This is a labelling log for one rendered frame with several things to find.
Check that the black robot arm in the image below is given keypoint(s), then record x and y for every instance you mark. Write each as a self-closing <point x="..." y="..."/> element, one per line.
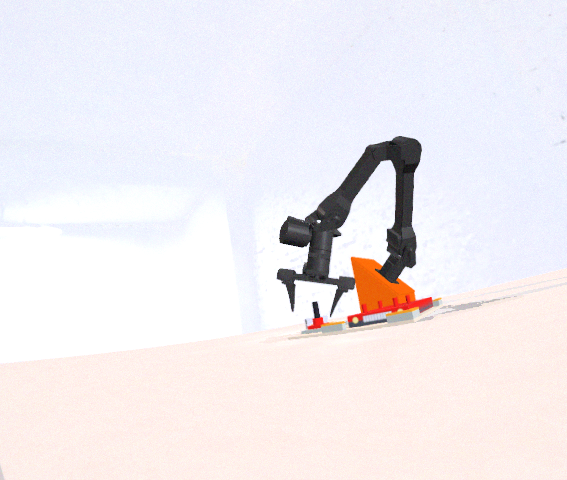
<point x="405" y="155"/>

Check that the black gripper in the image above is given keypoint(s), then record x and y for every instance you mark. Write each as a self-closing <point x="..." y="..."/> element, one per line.
<point x="318" y="266"/>

